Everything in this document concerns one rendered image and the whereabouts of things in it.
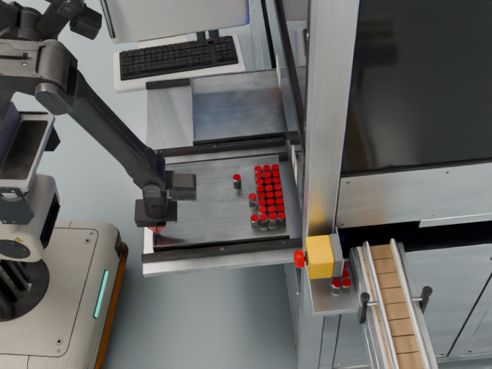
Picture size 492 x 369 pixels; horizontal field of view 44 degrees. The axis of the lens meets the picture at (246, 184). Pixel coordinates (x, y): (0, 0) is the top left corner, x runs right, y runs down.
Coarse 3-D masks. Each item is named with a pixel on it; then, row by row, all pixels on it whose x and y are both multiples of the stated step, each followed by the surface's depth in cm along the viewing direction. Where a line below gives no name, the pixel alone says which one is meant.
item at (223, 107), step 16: (192, 80) 186; (208, 80) 186; (224, 80) 187; (240, 80) 187; (256, 80) 188; (272, 80) 188; (192, 96) 182; (208, 96) 185; (224, 96) 185; (240, 96) 184; (256, 96) 184; (272, 96) 184; (192, 112) 177; (208, 112) 181; (224, 112) 180; (240, 112) 180; (256, 112) 180; (272, 112) 179; (192, 128) 173; (208, 128) 177; (224, 128) 176; (240, 128) 176; (256, 128) 176; (272, 128) 175
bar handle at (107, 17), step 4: (100, 0) 192; (104, 0) 193; (100, 4) 194; (104, 4) 194; (104, 8) 195; (108, 8) 196; (104, 12) 196; (108, 12) 197; (104, 16) 198; (108, 16) 198; (108, 20) 199; (112, 20) 200; (108, 24) 200; (112, 24) 201; (108, 28) 201; (112, 28) 201; (108, 32) 203; (112, 32) 203; (112, 36) 204
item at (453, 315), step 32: (256, 32) 268; (256, 64) 298; (480, 224) 152; (416, 256) 150; (448, 256) 152; (480, 256) 154; (288, 288) 222; (416, 288) 165; (448, 288) 167; (480, 288) 168; (352, 320) 178; (448, 320) 183; (480, 320) 185; (320, 352) 196; (352, 352) 197; (448, 352) 206; (480, 352) 207
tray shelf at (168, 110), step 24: (168, 96) 186; (168, 120) 180; (168, 144) 174; (192, 144) 174; (288, 144) 172; (288, 168) 166; (288, 192) 161; (288, 216) 157; (144, 240) 154; (144, 264) 150; (168, 264) 150; (192, 264) 149; (216, 264) 149; (240, 264) 149; (264, 264) 150
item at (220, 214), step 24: (168, 168) 166; (192, 168) 166; (216, 168) 167; (240, 168) 167; (168, 192) 163; (216, 192) 162; (240, 192) 162; (192, 216) 158; (216, 216) 158; (240, 216) 157; (168, 240) 154; (192, 240) 153; (216, 240) 149; (240, 240) 149; (264, 240) 150
